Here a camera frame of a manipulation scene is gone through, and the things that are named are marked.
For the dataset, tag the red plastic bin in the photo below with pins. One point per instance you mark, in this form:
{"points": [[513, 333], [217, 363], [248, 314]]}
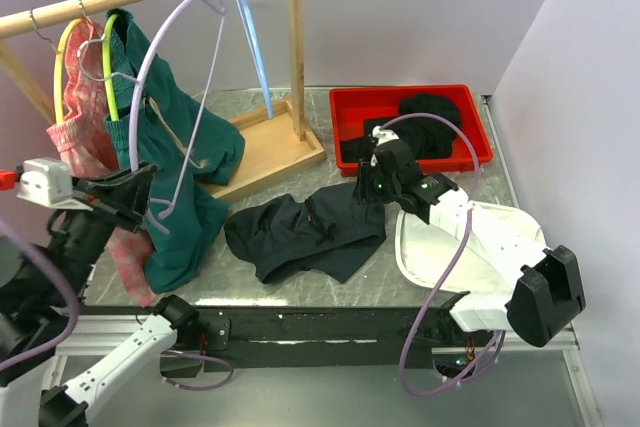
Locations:
{"points": [[352, 107]]}

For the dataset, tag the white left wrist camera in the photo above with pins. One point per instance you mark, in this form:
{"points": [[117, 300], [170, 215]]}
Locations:
{"points": [[43, 181]]}

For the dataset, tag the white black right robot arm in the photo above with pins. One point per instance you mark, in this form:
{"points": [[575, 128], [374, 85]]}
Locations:
{"points": [[545, 286]]}

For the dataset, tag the blue hanger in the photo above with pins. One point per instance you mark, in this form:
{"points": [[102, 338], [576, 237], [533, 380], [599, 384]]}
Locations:
{"points": [[254, 46]]}

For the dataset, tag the pink shorts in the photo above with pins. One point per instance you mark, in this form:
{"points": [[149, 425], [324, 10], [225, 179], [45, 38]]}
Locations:
{"points": [[85, 146]]}

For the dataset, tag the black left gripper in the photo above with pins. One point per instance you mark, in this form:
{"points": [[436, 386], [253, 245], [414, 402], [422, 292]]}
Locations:
{"points": [[119, 194]]}

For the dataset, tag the black clothes in bin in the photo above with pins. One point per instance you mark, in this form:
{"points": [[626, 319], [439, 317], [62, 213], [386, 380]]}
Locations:
{"points": [[427, 138]]}

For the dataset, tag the wooden clothes rack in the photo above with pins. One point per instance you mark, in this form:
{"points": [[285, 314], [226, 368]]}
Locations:
{"points": [[202, 50]]}

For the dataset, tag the purple hanger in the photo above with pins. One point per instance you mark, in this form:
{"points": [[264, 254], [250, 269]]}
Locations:
{"points": [[139, 81]]}

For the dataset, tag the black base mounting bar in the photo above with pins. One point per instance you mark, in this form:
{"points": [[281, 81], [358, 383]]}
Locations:
{"points": [[281, 337]]}

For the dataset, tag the green shorts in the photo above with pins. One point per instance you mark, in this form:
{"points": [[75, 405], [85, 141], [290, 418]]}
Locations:
{"points": [[166, 119]]}

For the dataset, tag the dark navy shorts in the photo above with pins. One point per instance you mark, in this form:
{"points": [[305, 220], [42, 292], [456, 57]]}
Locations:
{"points": [[329, 232]]}

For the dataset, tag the lime green hanger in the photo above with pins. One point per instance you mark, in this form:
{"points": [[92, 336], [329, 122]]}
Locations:
{"points": [[107, 68]]}

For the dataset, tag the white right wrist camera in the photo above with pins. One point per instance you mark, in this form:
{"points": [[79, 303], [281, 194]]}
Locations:
{"points": [[381, 136]]}

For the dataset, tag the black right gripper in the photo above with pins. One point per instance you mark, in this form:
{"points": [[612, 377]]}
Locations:
{"points": [[363, 192]]}

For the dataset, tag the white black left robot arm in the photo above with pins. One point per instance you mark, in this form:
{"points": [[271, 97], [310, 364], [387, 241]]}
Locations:
{"points": [[41, 289]]}

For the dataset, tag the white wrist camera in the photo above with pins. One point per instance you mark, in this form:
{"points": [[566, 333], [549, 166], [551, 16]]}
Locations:
{"points": [[43, 181], [381, 136]]}

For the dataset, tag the yellow hanger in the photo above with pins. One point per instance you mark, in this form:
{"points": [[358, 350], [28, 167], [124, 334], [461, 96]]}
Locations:
{"points": [[59, 62]]}

